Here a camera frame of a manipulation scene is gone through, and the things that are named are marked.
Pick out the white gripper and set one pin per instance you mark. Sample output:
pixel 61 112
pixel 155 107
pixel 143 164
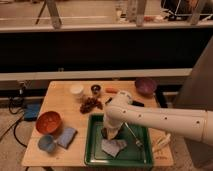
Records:
pixel 112 126

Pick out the grey eraser cloth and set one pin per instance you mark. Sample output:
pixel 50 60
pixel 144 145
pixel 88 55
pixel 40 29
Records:
pixel 113 147

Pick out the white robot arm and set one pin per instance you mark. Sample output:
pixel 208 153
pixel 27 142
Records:
pixel 192 124

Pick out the green plastic tray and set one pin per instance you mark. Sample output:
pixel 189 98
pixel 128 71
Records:
pixel 130 156

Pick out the metal fork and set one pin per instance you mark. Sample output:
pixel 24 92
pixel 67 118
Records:
pixel 137 141

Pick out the brown grape bunch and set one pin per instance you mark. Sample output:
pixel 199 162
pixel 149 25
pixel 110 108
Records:
pixel 89 104

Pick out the small dark metal cup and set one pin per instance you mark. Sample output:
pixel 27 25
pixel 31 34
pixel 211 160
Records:
pixel 96 89

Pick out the wooden table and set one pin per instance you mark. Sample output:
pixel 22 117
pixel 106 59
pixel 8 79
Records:
pixel 58 98

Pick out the pale banana bunch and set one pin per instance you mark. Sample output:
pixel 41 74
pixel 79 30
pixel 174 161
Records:
pixel 161 142

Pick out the white cup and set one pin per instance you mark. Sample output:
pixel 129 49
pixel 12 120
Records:
pixel 77 90

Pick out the purple bowl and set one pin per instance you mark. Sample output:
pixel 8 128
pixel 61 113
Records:
pixel 145 86

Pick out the orange bowl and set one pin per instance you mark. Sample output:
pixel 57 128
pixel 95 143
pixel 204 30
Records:
pixel 48 122

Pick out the blue small cup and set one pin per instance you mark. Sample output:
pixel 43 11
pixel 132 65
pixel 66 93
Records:
pixel 46 143

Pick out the blue power box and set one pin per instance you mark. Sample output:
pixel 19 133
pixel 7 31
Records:
pixel 31 112

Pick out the black handled knife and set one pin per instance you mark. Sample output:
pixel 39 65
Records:
pixel 135 103

